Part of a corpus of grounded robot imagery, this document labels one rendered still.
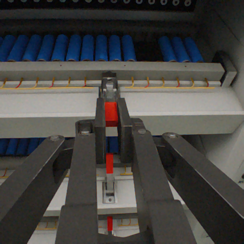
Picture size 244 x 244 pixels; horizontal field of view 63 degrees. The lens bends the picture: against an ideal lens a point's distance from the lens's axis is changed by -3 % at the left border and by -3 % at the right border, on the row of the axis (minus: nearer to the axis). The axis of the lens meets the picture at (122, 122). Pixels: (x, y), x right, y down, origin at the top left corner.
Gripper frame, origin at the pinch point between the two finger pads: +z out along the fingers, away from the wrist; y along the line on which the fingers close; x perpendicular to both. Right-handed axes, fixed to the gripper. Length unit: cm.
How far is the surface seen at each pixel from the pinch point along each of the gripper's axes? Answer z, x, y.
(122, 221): 21.5, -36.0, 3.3
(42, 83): 11.0, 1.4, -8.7
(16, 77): 11.2, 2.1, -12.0
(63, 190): 14.1, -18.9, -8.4
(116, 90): 7.4, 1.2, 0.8
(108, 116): 1.4, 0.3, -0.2
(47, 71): 10.7, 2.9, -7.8
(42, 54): 14.0, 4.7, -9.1
